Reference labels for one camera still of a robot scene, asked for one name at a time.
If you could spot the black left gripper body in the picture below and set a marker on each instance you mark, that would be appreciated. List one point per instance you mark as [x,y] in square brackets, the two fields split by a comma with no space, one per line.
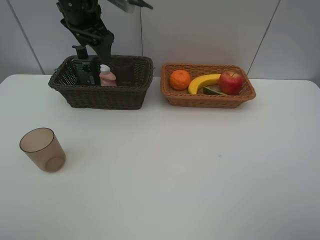
[83,19]

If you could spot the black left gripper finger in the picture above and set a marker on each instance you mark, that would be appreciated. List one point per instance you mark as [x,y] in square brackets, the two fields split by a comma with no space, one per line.
[103,45]

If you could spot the dark green pump bottle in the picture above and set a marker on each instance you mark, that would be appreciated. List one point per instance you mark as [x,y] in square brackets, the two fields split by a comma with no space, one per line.
[86,66]

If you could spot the purple translucent plastic cup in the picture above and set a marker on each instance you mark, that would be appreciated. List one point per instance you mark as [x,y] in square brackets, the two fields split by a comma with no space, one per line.
[123,69]

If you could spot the pink bottle white cap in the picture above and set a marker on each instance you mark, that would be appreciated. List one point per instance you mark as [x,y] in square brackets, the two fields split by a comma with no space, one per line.
[107,78]

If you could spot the orange mandarin fruit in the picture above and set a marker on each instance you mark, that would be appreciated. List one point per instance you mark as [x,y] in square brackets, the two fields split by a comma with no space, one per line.
[180,80]

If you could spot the yellow banana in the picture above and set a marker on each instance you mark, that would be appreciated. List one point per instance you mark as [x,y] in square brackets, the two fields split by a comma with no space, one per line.
[203,81]

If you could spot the halved avocado with pit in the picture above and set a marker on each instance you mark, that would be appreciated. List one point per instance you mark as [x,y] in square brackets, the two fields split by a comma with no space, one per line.
[213,90]

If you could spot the brown translucent plastic cup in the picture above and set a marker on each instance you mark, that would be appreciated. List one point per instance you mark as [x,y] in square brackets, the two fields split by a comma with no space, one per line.
[43,148]

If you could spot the red yellow apple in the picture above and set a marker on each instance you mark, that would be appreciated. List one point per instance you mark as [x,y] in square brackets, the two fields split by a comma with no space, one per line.
[230,83]

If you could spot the dark brown wicker basket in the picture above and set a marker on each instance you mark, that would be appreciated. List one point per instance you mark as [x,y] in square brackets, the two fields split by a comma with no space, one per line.
[66,82]

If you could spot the orange wicker basket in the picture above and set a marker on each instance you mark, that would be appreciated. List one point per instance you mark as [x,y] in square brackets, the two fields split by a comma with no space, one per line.
[181,98]

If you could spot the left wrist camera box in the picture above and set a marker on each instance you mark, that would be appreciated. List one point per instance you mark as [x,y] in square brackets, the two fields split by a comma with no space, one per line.
[124,5]

